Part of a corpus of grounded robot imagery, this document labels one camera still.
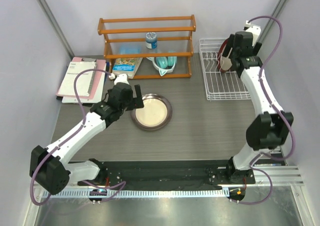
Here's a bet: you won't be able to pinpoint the red rimmed grey plate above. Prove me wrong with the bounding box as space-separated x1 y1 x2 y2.
217 51 232 73

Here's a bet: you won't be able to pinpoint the brown rimmed cream plate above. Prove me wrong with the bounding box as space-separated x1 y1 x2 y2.
130 93 173 131

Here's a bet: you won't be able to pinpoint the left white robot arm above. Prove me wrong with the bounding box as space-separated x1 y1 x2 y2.
29 82 144 195

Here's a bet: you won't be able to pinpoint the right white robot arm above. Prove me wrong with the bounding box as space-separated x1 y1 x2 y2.
222 30 294 184

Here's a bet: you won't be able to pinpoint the orange wooden shelf rack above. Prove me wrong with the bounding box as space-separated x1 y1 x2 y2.
97 14 197 80

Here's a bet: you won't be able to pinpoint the white board under folder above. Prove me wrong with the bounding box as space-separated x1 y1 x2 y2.
62 84 103 104

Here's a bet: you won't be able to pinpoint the blue paperback book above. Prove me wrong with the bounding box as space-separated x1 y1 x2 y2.
112 57 143 79

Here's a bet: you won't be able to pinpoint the white spiral manual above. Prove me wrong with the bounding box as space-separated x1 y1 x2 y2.
56 61 97 97

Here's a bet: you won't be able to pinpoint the teal cat ear headphones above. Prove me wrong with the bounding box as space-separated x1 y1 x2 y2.
147 56 178 77

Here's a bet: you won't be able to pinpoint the light blue box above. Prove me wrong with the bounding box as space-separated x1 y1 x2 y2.
119 45 141 55

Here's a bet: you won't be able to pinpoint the blue lidded jar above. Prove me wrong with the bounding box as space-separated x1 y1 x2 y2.
145 32 158 49

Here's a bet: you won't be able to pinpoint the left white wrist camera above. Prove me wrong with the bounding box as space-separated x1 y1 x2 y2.
108 73 129 86

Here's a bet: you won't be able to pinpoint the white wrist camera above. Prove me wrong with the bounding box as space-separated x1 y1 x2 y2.
108 73 129 86
243 20 262 47

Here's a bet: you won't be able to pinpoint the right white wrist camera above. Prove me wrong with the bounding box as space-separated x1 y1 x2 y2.
243 20 262 47

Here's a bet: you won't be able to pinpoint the white wire dish rack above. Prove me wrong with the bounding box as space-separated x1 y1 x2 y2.
198 38 251 101

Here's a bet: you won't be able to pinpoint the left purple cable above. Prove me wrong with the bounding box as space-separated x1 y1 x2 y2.
29 69 113 207

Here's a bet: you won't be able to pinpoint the purple cable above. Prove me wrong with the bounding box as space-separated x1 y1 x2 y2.
234 15 298 205
29 69 113 207

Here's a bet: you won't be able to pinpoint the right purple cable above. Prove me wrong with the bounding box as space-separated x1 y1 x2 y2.
234 15 298 205

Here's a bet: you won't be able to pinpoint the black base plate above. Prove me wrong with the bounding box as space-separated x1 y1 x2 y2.
91 159 256 186

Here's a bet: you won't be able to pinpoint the white slotted cable duct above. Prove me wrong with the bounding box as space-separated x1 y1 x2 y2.
51 187 230 199

